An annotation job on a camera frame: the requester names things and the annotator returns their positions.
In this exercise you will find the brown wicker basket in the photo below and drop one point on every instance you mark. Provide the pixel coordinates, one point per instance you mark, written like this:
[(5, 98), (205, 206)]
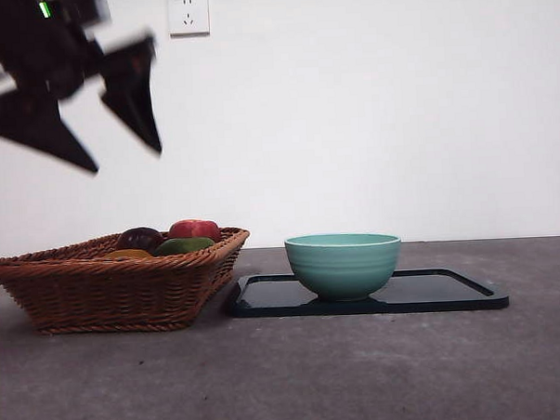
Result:
[(102, 292)]

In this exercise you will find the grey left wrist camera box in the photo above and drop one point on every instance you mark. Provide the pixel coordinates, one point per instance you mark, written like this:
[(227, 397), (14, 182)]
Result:
[(83, 8)]

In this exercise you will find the black rectangular tray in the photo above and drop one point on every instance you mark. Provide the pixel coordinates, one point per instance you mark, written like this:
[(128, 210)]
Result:
[(427, 292)]

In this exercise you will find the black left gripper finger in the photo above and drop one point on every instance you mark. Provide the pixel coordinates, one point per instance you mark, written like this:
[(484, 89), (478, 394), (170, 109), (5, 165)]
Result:
[(34, 123), (133, 86)]

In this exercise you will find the teal ceramic bowl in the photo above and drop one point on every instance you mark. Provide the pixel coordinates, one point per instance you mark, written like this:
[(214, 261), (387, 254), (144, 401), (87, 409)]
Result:
[(343, 272)]

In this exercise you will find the green lime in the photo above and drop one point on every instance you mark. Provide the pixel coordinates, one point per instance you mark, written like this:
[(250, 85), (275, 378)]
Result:
[(184, 246)]

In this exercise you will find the yellow-brown kiwifruit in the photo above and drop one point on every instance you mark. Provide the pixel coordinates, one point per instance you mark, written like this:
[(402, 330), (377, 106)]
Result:
[(128, 254)]

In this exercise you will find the dark purple plum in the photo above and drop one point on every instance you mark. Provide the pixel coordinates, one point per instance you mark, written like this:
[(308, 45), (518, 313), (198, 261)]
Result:
[(139, 237)]

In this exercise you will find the red peach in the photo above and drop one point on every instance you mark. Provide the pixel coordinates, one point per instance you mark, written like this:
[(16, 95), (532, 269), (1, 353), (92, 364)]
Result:
[(195, 228)]

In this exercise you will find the white wall socket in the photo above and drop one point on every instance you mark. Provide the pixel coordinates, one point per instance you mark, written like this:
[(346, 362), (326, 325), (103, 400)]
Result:
[(189, 14)]

